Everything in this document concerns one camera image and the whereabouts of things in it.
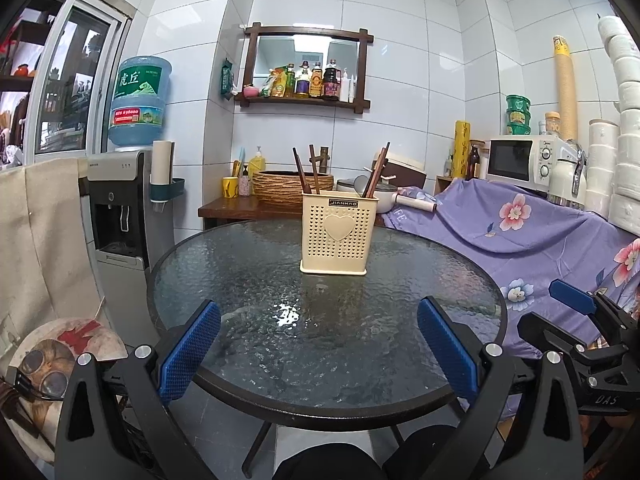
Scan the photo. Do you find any brown wooden chopstick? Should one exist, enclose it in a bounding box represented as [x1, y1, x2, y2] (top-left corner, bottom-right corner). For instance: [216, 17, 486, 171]
[361, 146, 388, 200]
[309, 143, 320, 195]

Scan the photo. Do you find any dark brown chopstick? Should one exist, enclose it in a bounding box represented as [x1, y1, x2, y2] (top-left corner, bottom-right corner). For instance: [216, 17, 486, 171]
[366, 141, 392, 200]

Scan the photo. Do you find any metal spoon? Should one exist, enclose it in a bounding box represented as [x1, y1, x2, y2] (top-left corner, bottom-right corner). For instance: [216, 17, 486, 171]
[354, 174, 369, 197]

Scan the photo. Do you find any purple floral cloth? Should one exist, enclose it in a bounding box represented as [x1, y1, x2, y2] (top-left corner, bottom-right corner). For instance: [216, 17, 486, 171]
[383, 179, 639, 356]

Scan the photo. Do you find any white kettle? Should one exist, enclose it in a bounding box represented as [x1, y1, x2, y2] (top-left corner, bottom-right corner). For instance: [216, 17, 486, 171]
[547, 150, 586, 210]

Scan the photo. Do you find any white microwave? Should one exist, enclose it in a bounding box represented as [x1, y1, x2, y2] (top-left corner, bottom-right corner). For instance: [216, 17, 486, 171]
[487, 134, 578, 193]

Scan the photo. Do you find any water dispenser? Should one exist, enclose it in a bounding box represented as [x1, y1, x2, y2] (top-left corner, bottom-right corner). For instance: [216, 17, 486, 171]
[88, 150, 175, 347]

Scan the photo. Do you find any beige cloth cover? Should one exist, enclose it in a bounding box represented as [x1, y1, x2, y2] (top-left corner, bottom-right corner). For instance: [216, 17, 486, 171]
[1, 158, 101, 339]

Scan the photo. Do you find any wooden counter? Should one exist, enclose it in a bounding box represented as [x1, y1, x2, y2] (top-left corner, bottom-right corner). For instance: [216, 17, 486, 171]
[198, 196, 303, 230]

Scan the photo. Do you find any paper cup stack holder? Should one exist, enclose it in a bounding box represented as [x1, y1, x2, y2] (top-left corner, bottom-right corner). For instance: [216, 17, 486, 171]
[149, 140, 184, 212]

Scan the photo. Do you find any yellow cup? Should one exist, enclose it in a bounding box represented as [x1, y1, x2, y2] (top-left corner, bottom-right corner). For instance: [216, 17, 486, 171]
[221, 176, 239, 198]

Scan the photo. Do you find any white frying pan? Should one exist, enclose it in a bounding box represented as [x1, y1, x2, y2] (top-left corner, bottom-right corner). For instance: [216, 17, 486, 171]
[335, 174, 438, 215]

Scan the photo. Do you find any cream perforated utensil holder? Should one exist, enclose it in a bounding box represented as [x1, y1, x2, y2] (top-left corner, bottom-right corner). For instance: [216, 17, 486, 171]
[299, 191, 378, 276]

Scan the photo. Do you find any woven basket sink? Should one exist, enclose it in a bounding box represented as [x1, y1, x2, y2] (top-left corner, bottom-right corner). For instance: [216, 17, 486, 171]
[252, 171, 303, 210]

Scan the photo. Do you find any rice cooker brown white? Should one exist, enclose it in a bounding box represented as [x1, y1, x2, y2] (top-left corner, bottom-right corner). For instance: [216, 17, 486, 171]
[381, 152, 426, 188]

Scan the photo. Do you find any yellow roll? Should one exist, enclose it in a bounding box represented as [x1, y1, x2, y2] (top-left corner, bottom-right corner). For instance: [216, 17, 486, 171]
[451, 120, 471, 179]

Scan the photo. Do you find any yellow soap bottle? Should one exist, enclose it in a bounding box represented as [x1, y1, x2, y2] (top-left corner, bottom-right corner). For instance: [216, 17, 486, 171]
[248, 148, 266, 179]

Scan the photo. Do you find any brass faucet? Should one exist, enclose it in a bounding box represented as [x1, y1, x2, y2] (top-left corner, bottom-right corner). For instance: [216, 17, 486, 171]
[314, 146, 330, 174]

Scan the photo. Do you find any blue water bottle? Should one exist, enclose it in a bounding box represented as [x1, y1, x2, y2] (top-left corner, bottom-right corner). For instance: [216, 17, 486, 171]
[107, 55, 172, 148]

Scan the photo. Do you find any window frame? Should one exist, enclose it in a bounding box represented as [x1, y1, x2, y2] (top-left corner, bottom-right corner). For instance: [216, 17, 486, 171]
[24, 0, 131, 164]

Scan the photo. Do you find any wooden wall shelf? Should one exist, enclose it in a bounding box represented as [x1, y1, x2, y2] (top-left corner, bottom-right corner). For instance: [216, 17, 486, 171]
[235, 22, 374, 115]

